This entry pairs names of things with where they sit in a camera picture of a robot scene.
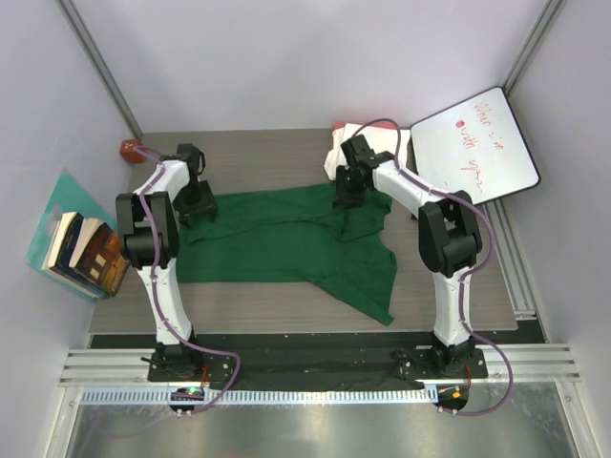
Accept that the stack of books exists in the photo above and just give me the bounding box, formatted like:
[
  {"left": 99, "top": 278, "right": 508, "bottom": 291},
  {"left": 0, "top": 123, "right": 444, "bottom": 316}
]
[{"left": 41, "top": 212, "right": 130, "bottom": 300}]

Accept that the red cube block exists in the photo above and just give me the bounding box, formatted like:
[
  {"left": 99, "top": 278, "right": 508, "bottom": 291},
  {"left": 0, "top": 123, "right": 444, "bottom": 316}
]
[{"left": 119, "top": 138, "right": 145, "bottom": 164}]

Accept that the white dry-erase board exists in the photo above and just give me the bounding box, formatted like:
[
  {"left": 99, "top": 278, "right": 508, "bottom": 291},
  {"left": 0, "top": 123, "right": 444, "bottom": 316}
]
[{"left": 410, "top": 87, "right": 541, "bottom": 205}]

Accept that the white slotted cable duct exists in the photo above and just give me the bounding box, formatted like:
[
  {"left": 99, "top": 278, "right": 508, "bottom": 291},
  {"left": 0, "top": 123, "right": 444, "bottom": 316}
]
[{"left": 80, "top": 385, "right": 438, "bottom": 407}]

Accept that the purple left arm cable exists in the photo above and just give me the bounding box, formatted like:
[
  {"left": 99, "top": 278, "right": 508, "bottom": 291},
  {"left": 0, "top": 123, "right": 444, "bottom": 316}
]
[{"left": 136, "top": 146, "right": 242, "bottom": 414}]

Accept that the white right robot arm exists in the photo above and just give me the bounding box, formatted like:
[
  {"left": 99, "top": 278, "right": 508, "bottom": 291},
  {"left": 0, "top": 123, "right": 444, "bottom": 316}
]
[{"left": 335, "top": 135, "right": 482, "bottom": 377}]

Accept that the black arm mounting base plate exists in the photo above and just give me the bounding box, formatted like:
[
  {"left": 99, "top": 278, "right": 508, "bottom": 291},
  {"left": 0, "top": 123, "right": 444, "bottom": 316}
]
[{"left": 90, "top": 332, "right": 488, "bottom": 391}]

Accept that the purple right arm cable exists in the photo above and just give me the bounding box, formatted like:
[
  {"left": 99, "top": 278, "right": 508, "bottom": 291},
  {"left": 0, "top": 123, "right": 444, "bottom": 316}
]
[{"left": 350, "top": 117, "right": 515, "bottom": 417}]

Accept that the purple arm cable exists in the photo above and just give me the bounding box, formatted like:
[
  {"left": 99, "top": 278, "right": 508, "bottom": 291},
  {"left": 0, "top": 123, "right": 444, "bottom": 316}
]
[
  {"left": 350, "top": 117, "right": 515, "bottom": 417},
  {"left": 136, "top": 146, "right": 242, "bottom": 414}
]

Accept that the folded white t shirt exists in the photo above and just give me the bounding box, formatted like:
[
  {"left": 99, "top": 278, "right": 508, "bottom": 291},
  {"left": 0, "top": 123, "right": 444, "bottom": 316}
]
[{"left": 324, "top": 123, "right": 411, "bottom": 181}]

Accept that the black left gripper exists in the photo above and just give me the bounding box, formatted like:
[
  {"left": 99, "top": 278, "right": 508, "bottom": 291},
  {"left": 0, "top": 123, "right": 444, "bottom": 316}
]
[{"left": 174, "top": 181, "right": 218, "bottom": 228}]

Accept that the teal plastic folder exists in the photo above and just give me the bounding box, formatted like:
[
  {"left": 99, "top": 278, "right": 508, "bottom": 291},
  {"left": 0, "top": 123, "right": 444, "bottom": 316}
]
[{"left": 26, "top": 169, "right": 116, "bottom": 302}]

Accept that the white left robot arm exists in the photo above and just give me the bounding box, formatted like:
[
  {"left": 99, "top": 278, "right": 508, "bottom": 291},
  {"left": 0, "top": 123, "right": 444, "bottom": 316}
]
[{"left": 116, "top": 143, "right": 219, "bottom": 381}]

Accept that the green t shirt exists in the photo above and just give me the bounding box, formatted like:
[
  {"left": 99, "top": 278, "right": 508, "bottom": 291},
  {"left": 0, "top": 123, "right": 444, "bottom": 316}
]
[{"left": 177, "top": 183, "right": 397, "bottom": 326}]

